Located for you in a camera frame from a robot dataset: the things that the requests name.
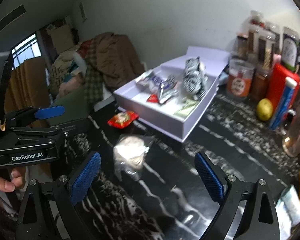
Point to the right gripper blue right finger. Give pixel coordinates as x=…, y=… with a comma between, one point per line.
x=212, y=176

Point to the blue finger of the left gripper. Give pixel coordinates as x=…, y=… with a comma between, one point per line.
x=49, y=112

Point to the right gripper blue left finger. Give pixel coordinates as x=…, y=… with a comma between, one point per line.
x=83, y=176

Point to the clear plastic snack packet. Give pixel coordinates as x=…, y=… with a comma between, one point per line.
x=129, y=155

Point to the red snack bag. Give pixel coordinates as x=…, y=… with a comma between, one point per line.
x=123, y=119

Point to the small red candy packet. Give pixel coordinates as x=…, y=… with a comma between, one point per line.
x=153, y=98

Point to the black white striped cloth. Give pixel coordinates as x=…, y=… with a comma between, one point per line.
x=195, y=78

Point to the green plaid cloth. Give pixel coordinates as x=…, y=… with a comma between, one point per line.
x=93, y=86

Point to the yellow lemon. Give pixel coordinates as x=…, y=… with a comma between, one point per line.
x=264, y=109

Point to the brown blanket pile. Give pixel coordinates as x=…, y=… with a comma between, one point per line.
x=115, y=58

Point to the glass mug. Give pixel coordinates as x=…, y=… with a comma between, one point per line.
x=291, y=139

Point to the amber honey jar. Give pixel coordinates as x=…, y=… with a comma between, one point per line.
x=260, y=84

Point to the orange label clear jar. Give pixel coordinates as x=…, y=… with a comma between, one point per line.
x=240, y=78

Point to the blue white tablet tube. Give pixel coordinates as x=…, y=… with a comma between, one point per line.
x=290, y=85

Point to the red thermos bottle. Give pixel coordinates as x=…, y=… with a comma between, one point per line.
x=277, y=84

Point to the clear jar with grains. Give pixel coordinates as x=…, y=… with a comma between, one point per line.
x=266, y=43

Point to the dark label tall jar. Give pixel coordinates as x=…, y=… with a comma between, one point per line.
x=290, y=49

